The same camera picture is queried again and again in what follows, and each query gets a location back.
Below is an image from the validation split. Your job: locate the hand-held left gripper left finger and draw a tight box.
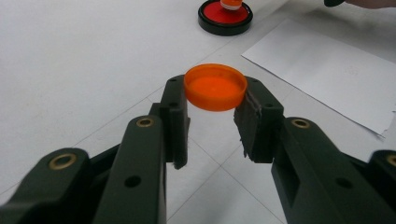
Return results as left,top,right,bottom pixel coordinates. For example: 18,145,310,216
92,74,191,224

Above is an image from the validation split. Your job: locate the round red ink pad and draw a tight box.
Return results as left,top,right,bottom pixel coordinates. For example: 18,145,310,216
197,0,254,37

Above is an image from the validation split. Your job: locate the small orange stamp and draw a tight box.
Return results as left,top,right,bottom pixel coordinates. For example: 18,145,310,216
219,0,244,11

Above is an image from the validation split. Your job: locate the orange stamp cap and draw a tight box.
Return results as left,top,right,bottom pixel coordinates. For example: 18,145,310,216
183,63,249,113

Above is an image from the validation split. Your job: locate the white paper sheet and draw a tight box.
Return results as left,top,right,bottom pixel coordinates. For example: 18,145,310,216
241,18,396,138

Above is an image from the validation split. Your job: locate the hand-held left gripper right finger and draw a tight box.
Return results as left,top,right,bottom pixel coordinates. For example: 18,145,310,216
233,76,396,224

